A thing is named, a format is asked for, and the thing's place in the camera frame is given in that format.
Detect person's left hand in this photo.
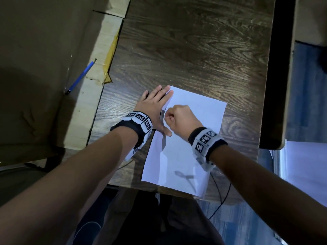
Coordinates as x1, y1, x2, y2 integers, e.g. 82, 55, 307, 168
134, 85, 175, 137

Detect person's right hand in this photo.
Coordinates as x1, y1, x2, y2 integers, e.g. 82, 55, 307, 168
163, 104, 204, 143

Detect white paper sheet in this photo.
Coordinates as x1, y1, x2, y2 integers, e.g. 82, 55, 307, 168
141, 85, 227, 198

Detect person's left forearm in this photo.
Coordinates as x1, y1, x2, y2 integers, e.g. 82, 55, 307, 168
0, 126, 140, 245

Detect person's right forearm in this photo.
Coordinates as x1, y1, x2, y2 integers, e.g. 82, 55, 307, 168
209, 145, 327, 245

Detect person's dark trousers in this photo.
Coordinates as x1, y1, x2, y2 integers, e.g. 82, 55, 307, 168
66, 186, 225, 245

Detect black white marker wristband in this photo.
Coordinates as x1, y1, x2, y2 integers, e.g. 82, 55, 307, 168
110, 111, 154, 162
188, 127, 228, 173

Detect blue pencil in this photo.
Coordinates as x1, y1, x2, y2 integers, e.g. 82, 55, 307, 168
64, 58, 97, 96

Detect brown cardboard box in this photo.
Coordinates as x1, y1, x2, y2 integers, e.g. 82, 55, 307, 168
0, 0, 133, 166

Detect white panel with metal edge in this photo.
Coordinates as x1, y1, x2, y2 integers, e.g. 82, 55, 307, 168
270, 140, 327, 207

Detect tan wooden cabinet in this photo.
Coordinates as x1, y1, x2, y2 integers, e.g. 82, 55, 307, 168
294, 0, 327, 48

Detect thin black cable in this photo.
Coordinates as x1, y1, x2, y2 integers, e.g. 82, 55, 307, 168
208, 172, 232, 220

